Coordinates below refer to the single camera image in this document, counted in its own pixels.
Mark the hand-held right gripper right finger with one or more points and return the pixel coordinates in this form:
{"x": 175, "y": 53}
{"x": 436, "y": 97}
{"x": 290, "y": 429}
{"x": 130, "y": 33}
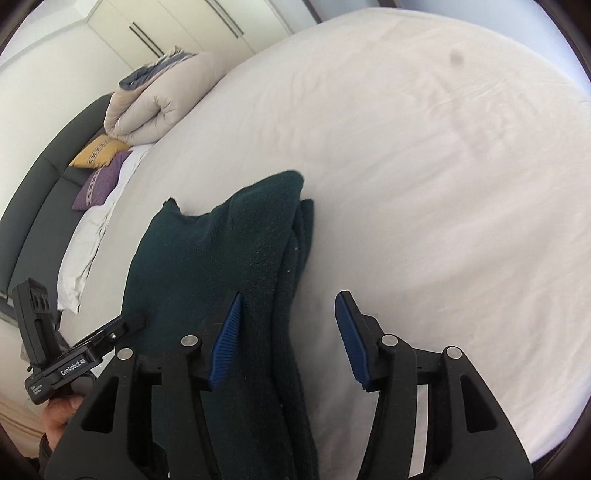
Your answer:
{"x": 351, "y": 337}

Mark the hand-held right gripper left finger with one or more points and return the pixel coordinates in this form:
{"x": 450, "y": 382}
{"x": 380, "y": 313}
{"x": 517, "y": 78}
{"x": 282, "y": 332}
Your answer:
{"x": 226, "y": 341}

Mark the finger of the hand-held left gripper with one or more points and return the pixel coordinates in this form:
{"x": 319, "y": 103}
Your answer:
{"x": 111, "y": 334}

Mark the dark green sweater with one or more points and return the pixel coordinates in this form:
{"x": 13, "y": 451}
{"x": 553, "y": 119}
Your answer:
{"x": 207, "y": 249}

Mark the person's left hand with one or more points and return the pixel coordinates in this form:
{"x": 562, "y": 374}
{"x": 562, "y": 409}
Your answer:
{"x": 62, "y": 415}

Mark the white quilted pillow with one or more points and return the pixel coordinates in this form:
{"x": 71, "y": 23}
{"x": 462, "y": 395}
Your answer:
{"x": 83, "y": 258}

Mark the grey upholstered headboard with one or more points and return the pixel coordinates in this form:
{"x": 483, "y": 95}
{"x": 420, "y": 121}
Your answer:
{"x": 37, "y": 198}

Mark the purple patterned pillow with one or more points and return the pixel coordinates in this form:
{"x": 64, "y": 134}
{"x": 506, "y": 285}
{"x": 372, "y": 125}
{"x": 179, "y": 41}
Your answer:
{"x": 99, "y": 184}

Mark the white bed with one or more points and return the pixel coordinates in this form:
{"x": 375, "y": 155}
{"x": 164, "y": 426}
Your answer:
{"x": 415, "y": 184}

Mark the yellow patterned pillow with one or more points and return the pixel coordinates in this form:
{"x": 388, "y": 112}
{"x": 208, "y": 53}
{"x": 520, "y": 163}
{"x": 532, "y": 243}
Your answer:
{"x": 99, "y": 152}

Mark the folded beige duvet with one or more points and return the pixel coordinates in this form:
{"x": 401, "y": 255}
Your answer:
{"x": 157, "y": 101}

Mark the white wardrobe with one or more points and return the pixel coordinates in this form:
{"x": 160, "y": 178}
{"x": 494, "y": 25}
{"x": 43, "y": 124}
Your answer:
{"x": 115, "y": 27}

